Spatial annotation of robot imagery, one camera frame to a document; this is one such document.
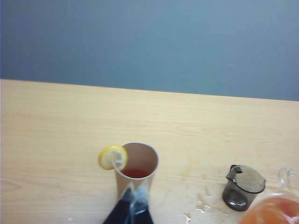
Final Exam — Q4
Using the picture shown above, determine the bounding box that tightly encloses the clear flared rim measuring cup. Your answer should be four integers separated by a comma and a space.
277, 166, 296, 189

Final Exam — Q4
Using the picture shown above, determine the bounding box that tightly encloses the wine glass with orange drink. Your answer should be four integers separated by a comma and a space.
239, 192, 299, 224

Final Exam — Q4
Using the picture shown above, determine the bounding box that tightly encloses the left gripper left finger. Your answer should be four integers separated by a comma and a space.
102, 184, 135, 224

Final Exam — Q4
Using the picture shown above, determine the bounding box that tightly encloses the smoky grey measuring cup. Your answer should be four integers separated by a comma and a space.
221, 164, 267, 212

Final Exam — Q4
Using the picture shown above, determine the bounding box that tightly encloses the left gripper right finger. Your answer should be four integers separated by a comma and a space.
132, 185, 155, 224

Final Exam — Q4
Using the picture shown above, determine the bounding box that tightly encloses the beige paper cup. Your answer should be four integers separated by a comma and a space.
114, 142, 160, 206

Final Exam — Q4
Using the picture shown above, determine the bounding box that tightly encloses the yellow lemon slice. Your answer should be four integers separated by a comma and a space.
97, 145, 129, 171

